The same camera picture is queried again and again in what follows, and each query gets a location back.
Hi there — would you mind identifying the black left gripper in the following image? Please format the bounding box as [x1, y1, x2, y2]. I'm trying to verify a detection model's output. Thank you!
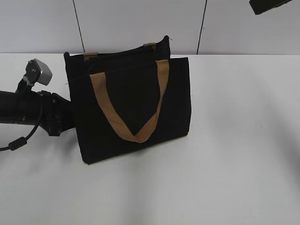
[37, 90, 75, 136]

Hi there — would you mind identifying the black bag with tan handles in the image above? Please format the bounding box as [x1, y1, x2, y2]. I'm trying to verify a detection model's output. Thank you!
[64, 36, 191, 164]

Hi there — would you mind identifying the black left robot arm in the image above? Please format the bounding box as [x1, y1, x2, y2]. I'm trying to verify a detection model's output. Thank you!
[0, 91, 75, 136]

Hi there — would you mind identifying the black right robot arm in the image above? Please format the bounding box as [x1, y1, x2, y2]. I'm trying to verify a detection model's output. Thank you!
[249, 0, 291, 15]

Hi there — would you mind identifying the black camera cable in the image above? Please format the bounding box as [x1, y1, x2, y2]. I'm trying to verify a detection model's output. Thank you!
[0, 103, 44, 152]

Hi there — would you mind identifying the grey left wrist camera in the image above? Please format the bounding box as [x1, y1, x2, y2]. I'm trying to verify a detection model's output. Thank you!
[24, 59, 53, 86]

